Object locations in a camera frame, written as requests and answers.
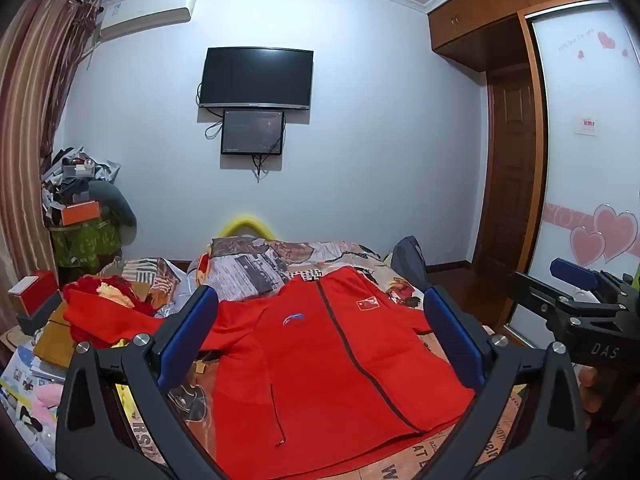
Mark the striped brown curtain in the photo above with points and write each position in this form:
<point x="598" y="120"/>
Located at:
<point x="30" y="110"/>

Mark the red and white box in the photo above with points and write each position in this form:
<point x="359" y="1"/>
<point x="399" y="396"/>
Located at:
<point x="37" y="292"/>

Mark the brown wooden door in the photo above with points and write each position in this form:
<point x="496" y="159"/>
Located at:
<point x="510" y="170"/>

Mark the wooden overhead cabinets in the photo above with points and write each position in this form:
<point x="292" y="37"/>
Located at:
<point x="480" y="15"/>

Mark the small black wall monitor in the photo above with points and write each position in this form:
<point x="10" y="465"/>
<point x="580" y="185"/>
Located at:
<point x="252" y="132"/>

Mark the yellow cartoon printed cloth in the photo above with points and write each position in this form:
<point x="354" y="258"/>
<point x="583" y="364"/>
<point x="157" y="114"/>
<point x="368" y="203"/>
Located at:
<point x="25" y="375"/>

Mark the pile of clutter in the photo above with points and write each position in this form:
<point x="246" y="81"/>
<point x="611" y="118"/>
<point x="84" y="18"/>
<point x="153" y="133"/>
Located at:
<point x="70" y="170"/>

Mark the orange box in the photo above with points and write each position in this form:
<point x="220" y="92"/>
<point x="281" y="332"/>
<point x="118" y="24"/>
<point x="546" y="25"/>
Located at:
<point x="80" y="212"/>

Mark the brown folded cloth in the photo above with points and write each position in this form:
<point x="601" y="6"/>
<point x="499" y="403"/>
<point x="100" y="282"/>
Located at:
<point x="55" y="342"/>

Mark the green patterned cloth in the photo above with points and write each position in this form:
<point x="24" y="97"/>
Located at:
<point x="85" y="247"/>

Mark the white air conditioner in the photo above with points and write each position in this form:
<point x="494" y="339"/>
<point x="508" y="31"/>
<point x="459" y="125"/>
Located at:
<point x="145" y="10"/>

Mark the heart-print sliding wardrobe door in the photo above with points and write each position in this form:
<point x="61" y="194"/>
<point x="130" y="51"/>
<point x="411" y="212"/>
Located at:
<point x="585" y="185"/>

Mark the red plush toy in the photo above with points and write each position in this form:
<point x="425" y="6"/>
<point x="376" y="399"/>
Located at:
<point x="115" y="292"/>

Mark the wall-mounted black television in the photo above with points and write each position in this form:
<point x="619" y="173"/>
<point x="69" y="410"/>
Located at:
<point x="255" y="77"/>

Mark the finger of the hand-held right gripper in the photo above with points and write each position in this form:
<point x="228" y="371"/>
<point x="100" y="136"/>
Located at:
<point x="535" y="292"/>
<point x="575" y="270"/>

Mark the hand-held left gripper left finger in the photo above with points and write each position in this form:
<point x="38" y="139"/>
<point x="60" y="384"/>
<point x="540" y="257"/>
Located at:
<point x="190" y="340"/>

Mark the red zip jacket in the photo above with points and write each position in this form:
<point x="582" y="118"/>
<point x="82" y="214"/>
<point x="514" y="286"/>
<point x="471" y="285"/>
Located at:
<point x="310" y="360"/>

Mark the dark blue bag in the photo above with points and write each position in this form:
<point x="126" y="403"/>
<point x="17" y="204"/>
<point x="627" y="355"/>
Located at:
<point x="407" y="257"/>

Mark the yellow curved tube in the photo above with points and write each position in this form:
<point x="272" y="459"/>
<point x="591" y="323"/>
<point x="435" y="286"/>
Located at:
<point x="245" y="222"/>

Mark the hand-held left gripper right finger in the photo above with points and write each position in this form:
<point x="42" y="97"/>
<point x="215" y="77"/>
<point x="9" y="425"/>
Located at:
<point x="455" y="340"/>

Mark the white label sticker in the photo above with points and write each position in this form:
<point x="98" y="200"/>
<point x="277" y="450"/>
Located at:
<point x="586" y="125"/>

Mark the printed blanket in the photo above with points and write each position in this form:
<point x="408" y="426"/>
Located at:
<point x="250" y="265"/>

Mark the grey plush cushion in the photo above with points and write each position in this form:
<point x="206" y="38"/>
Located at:
<point x="117" y="205"/>

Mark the person's right hand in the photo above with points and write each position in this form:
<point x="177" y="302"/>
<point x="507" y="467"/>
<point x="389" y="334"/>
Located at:
<point x="588" y="377"/>

